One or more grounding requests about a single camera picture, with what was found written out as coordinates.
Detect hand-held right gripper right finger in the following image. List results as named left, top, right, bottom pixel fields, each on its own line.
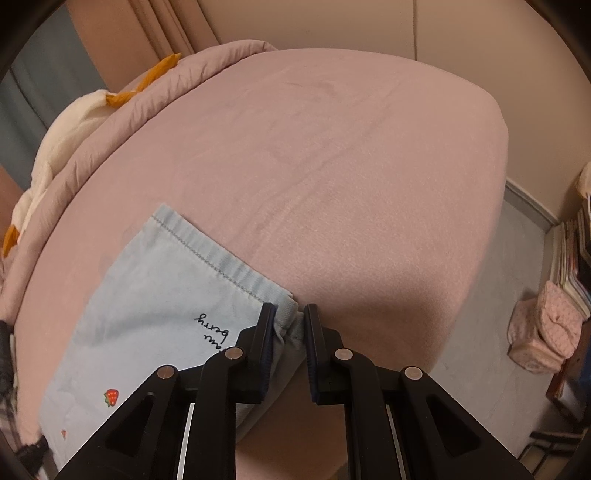
left=305, top=304, right=536, bottom=480

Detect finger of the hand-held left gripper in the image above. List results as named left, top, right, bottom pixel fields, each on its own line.
left=18, top=435, right=50, bottom=462

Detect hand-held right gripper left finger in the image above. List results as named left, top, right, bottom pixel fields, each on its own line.
left=54, top=302, right=279, bottom=480

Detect light blue denim pants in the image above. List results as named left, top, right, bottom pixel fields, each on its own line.
left=39, top=203, right=308, bottom=480

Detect bed with pink sheet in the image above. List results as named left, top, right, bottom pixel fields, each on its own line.
left=0, top=48, right=509, bottom=480

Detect pink fabric storage box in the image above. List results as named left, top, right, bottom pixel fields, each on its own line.
left=507, top=281, right=583, bottom=374

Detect dark wooden shelf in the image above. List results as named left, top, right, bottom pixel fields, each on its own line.
left=545, top=344, right=591, bottom=424

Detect pink quilted duvet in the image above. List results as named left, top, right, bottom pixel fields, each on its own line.
left=0, top=41, right=279, bottom=319

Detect pink curtain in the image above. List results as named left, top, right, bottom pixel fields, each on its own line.
left=69, top=0, right=222, bottom=88
left=0, top=162, right=26, bottom=195

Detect stack of books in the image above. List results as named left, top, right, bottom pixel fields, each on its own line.
left=551, top=203, right=591, bottom=319

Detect white goose plush toy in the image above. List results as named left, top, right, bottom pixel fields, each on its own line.
left=0, top=53, right=182, bottom=259

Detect blue-grey curtain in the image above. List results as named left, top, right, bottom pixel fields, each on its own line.
left=0, top=32, right=112, bottom=171

